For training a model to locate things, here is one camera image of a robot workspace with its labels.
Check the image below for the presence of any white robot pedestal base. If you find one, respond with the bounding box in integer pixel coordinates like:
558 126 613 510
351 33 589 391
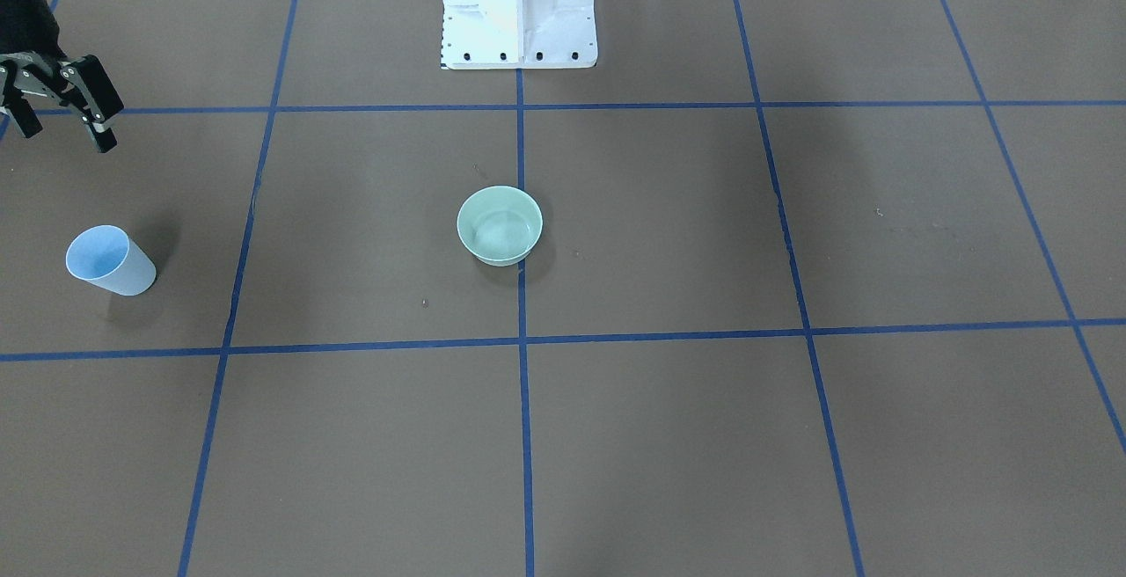
440 0 599 69

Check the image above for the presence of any light blue plastic cup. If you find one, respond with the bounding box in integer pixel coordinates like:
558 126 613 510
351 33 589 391
65 224 157 296

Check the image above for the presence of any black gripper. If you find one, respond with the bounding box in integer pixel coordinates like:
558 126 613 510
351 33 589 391
1 0 125 156

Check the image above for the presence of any pale green bowl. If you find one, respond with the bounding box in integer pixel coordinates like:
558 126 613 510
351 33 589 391
456 186 545 267

